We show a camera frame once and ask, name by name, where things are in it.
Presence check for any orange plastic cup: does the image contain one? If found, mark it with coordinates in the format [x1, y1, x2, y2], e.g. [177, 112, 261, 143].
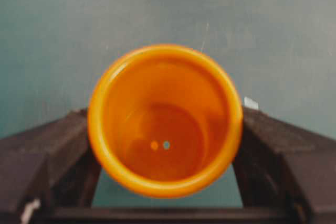
[88, 44, 243, 198]

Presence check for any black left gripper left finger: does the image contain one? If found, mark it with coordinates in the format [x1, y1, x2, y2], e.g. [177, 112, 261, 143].
[1, 109, 101, 223]

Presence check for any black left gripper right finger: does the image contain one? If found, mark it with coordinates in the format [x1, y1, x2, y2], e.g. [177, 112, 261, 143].
[233, 107, 335, 223]

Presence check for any small white tape piece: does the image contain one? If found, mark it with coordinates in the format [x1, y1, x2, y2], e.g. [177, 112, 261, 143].
[244, 97, 259, 110]

